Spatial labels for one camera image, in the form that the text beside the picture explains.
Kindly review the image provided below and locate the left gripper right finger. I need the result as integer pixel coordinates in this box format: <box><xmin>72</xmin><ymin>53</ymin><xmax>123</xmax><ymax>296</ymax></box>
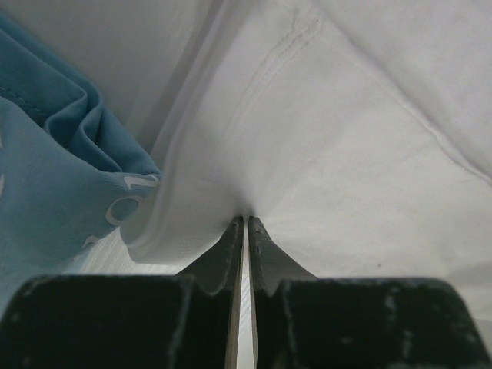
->
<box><xmin>248</xmin><ymin>217</ymin><xmax>491</xmax><ymax>368</ymax></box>

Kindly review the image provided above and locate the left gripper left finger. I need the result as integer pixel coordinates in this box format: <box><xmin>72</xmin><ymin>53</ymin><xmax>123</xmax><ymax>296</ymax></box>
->
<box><xmin>1</xmin><ymin>217</ymin><xmax>243</xmax><ymax>368</ymax></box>

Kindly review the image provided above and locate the white t shirt flower print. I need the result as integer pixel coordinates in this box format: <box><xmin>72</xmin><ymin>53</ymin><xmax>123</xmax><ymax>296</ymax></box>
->
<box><xmin>121</xmin><ymin>1</ymin><xmax>491</xmax><ymax>317</ymax></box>

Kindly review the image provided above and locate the folded blue printed t shirt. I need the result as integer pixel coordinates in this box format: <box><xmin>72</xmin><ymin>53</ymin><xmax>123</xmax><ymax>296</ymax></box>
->
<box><xmin>1</xmin><ymin>17</ymin><xmax>161</xmax><ymax>305</ymax></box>

